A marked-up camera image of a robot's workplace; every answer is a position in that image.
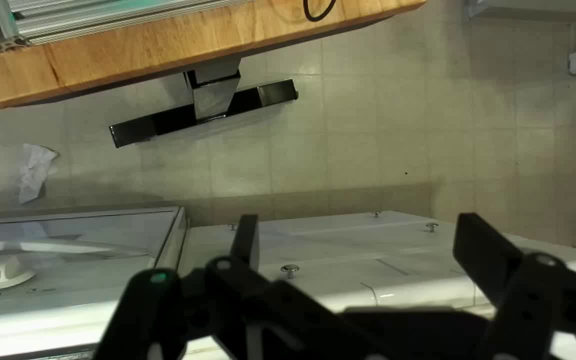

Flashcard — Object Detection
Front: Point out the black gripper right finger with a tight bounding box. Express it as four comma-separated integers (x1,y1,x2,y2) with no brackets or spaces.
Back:
452,213,524,305

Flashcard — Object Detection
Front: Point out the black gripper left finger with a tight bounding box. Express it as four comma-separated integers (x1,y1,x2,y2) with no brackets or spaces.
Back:
231,214,260,271

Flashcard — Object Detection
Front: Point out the black table leg base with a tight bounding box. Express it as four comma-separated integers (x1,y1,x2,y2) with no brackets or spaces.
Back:
109,80,301,149

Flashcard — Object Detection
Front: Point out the white stove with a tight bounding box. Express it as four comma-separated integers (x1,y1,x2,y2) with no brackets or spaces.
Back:
0,209,576,360

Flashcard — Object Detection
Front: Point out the crumpled white paper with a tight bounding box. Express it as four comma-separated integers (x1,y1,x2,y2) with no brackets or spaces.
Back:
18,145,59,204

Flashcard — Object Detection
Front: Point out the wooden table top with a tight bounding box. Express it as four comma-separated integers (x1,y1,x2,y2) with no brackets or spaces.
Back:
0,0,426,108

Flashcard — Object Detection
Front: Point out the aluminium frame on table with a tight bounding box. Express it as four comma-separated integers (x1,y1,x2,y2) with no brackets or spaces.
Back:
0,0,235,52

